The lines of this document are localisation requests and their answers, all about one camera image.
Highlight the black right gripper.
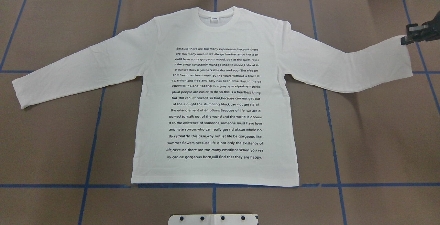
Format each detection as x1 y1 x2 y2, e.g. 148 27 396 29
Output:
400 21 440 46

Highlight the white long-sleeve printed t-shirt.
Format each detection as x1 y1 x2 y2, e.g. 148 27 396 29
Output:
12 7 413 187

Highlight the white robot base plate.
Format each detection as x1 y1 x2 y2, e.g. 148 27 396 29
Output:
168 214 259 225

